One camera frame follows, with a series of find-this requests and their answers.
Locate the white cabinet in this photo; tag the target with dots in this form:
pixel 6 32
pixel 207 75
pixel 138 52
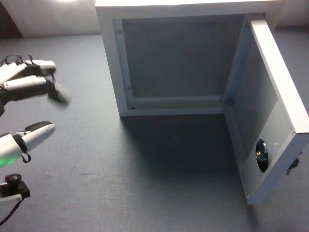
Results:
pixel 169 60

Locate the grey table cloth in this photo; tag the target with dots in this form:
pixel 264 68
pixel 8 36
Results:
pixel 96 181

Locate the white cabinet door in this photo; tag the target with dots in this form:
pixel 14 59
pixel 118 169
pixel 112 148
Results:
pixel 263 96

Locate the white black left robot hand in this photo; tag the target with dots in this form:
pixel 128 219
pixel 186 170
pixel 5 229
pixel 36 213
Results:
pixel 29 82

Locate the black wrist camera white mount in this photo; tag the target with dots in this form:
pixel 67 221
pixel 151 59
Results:
pixel 14 187

